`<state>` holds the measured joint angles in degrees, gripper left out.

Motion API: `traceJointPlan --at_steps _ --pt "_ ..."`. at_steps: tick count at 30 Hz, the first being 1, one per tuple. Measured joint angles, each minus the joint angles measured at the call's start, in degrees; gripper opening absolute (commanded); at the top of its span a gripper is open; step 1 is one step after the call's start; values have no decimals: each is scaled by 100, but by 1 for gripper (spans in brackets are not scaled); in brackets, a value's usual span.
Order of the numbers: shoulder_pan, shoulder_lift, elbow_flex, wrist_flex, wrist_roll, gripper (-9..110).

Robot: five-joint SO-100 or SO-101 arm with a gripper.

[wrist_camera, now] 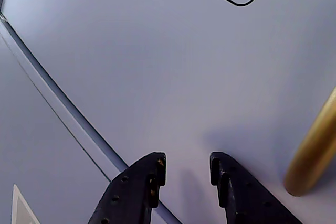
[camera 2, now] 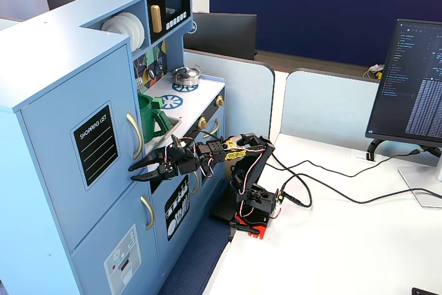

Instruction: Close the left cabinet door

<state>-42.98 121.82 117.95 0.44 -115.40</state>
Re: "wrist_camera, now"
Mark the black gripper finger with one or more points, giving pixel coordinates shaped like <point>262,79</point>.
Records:
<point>134,190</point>
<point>246,197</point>

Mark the blue fridge door with dispenser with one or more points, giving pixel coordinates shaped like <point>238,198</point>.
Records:
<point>34,134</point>

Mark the blue shopping list cabinet door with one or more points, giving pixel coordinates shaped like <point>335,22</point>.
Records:
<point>168,77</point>

